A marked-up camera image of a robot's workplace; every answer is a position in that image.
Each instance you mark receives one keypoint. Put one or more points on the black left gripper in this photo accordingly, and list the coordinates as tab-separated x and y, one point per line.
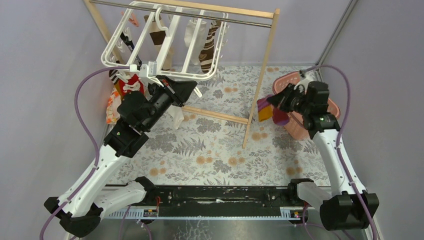
181	90

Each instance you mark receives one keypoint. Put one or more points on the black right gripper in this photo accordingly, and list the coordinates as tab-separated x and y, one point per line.
281	99

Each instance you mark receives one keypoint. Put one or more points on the purple orange sock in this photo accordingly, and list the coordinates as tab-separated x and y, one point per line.
266	111

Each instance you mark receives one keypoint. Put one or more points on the white plastic clip hanger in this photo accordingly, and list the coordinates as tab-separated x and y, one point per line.
166	18

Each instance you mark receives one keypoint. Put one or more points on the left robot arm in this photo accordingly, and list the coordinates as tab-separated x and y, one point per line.
81	209

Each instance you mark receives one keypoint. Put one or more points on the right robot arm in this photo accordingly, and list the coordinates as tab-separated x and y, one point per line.
349	206

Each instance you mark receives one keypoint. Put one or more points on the pink laundry basket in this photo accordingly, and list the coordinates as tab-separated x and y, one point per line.
295	125

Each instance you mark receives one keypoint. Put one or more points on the brown white striped sock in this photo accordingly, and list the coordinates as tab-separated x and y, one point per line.
206	54

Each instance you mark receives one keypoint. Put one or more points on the red sock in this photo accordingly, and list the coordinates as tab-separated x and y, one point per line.
133	84

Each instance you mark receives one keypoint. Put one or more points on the black blue sock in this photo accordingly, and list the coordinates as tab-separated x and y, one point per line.
127	40

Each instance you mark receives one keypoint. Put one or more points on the floral table mat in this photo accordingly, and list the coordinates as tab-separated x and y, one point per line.
208	151

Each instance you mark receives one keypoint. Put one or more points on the brown cream striped sock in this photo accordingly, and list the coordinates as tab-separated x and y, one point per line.
158	37

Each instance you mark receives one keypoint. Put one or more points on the orange floral cloth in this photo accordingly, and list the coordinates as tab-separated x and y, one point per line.
114	101

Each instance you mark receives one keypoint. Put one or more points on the yellow brown striped sock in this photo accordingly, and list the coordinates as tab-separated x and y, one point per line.
113	75

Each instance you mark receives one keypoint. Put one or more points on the pink sock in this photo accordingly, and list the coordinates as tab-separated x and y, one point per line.
131	18

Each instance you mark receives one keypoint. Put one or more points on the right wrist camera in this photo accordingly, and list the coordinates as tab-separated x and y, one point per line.
303	84

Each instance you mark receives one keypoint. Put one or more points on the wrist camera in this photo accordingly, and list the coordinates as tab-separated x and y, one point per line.
303	84
147	73

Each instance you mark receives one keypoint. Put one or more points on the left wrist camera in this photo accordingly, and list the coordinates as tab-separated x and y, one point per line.
147	73

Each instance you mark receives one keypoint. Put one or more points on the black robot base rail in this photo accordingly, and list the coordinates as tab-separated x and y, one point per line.
201	202

